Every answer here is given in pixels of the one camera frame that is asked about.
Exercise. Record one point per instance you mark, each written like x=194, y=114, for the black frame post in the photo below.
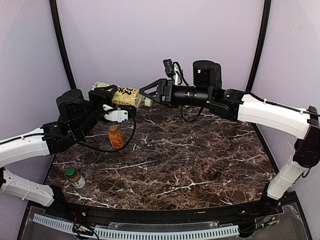
x=260, y=44
x=61, y=43

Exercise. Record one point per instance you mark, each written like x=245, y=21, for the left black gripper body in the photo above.
x=100, y=97

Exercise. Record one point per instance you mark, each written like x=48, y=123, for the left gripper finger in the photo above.
x=109, y=90
x=129, y=108

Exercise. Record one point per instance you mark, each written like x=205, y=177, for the right black frame post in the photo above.
x=260, y=44

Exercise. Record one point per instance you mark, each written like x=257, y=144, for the white slotted cable duct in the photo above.
x=115, y=234

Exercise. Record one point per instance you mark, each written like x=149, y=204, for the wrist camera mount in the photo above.
x=118, y=116
x=174, y=71

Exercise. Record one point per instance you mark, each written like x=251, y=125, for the orange juice bottle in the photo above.
x=115, y=137

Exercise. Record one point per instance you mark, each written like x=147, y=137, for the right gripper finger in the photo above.
x=156, y=86
x=154, y=96

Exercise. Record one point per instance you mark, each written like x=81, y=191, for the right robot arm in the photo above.
x=241, y=106

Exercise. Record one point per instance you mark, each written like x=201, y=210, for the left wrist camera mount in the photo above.
x=118, y=116

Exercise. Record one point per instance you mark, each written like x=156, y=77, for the green cap coffee bottle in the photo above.
x=77, y=181

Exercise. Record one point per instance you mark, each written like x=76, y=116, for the left black frame post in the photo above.
x=61, y=43

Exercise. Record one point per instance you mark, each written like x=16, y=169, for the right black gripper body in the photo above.
x=169, y=91

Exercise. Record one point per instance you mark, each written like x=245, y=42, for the black front rail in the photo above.
x=238, y=213

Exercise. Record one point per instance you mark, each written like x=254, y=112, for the yellow tea bottle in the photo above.
x=126, y=96

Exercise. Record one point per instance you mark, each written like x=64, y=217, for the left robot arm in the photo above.
x=77, y=117

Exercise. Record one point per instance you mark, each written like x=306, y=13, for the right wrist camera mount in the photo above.
x=174, y=71

